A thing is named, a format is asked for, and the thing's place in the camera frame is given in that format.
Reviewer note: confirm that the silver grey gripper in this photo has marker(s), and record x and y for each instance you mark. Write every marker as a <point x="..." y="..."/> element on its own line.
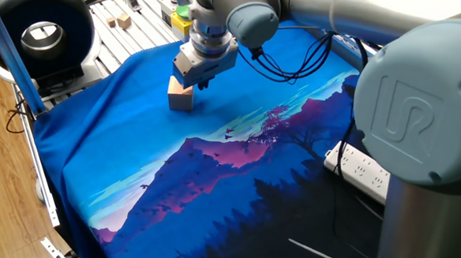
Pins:
<point x="202" y="68"/>

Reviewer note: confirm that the light wooden cube block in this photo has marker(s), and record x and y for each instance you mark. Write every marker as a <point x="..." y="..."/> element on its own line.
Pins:
<point x="180" y="98"/>

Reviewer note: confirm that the silver UR5 robot arm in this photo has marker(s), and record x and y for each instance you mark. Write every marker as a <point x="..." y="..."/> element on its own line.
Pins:
<point x="417" y="103"/>

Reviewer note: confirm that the mountain landscape print cloth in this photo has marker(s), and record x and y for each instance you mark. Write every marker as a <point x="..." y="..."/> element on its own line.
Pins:
<point x="155" y="141"/>

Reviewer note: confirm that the grey box red button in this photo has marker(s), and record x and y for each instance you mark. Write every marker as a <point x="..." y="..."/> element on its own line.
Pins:
<point x="167" y="13"/>

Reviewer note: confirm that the small wooden cube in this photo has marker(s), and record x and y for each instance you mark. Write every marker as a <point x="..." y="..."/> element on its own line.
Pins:
<point x="124" y="21"/>

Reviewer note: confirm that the tiny wooden cube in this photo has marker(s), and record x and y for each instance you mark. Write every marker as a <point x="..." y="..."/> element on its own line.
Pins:
<point x="110" y="22"/>

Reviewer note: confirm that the white power strip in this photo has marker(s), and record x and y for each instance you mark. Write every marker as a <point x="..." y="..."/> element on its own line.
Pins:
<point x="359" y="169"/>

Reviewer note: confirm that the aluminium frame rail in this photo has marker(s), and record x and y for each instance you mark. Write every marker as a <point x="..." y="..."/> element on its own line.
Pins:
<point x="343" y="48"/>

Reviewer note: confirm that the blue slanted post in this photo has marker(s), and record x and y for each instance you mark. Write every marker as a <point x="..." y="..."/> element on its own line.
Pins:
<point x="16" y="66"/>

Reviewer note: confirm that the white metal bracket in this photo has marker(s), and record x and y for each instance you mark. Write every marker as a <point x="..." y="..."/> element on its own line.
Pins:
<point x="52" y="250"/>

